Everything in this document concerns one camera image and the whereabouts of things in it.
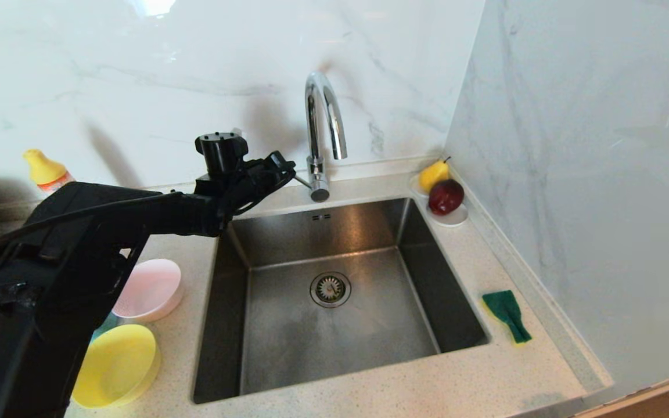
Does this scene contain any red apple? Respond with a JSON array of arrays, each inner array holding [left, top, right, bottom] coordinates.
[[427, 179, 464, 217]]

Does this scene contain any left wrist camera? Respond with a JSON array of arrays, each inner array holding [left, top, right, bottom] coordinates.
[[195, 132, 249, 181]]

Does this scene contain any orange dish soap bottle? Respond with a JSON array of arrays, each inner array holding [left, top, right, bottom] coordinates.
[[24, 149, 74, 195]]

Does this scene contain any yellow plastic bowl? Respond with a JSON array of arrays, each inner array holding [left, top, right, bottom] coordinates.
[[72, 323, 161, 408]]

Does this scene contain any pink plastic bowl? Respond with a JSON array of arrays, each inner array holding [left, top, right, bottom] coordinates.
[[113, 258, 184, 323]]

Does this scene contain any yellow pear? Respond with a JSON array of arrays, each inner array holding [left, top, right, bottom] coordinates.
[[418, 157, 451, 193]]

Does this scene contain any small white dish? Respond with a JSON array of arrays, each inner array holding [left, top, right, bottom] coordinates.
[[408, 173, 468, 228]]

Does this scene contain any stainless steel sink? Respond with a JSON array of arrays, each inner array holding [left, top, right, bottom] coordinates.
[[193, 197, 491, 404]]

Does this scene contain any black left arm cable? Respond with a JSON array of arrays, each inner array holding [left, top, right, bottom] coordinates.
[[0, 192, 219, 279]]

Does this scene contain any green and yellow sponge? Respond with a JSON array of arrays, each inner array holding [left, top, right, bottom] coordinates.
[[482, 290, 533, 345]]

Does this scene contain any chrome gooseneck faucet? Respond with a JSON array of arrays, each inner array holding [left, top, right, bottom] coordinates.
[[289, 72, 348, 204]]

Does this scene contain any metal sink drain strainer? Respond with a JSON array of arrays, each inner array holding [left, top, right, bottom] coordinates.
[[310, 272, 352, 308]]

